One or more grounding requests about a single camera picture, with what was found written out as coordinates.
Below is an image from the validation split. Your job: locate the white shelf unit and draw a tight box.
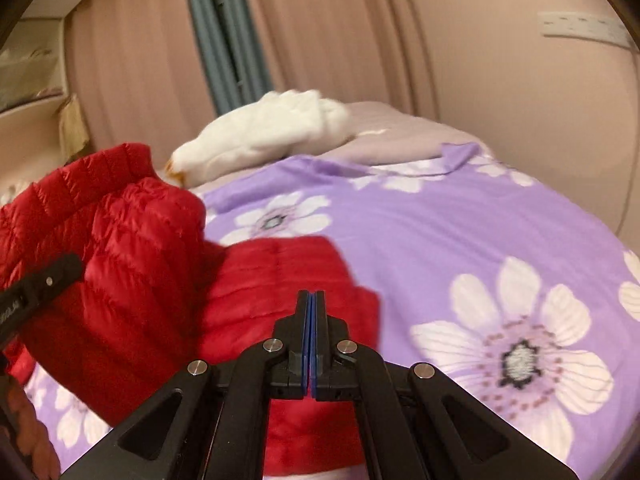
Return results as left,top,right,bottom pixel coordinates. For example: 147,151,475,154
0,15,69,128

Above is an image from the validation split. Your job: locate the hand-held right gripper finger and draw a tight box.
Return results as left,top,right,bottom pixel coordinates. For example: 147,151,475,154
311,290,581,480
60,290,312,480

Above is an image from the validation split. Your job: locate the person's left forearm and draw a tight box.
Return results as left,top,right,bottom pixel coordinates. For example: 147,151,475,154
2,372,62,480

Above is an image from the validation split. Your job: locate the blue-grey curtain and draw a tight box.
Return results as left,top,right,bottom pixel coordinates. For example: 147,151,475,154
181,0,274,117

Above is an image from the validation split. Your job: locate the white wall socket strip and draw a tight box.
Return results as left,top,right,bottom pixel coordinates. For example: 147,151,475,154
537,10,633,52

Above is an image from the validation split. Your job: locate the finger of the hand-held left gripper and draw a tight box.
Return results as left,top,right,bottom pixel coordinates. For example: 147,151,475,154
0,252,84,323

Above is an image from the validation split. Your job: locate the purple floral bedsheet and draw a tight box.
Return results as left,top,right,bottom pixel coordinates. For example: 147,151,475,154
22,142,640,480

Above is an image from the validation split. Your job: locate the pink curtain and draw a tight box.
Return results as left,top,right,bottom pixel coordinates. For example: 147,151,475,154
65,0,213,157
235,0,441,121

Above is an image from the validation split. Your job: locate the white puffer jacket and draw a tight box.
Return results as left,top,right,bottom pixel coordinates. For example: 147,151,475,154
167,89,353,184

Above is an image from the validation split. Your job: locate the grey bedspread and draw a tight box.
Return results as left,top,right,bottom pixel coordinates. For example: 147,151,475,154
190,100,501,196

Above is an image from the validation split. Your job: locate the red puffer jacket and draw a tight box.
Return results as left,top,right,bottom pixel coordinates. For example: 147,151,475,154
0,142,383,477

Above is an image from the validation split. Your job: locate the yellow hanging cloth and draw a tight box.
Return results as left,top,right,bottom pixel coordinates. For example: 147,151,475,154
58,94,94,159

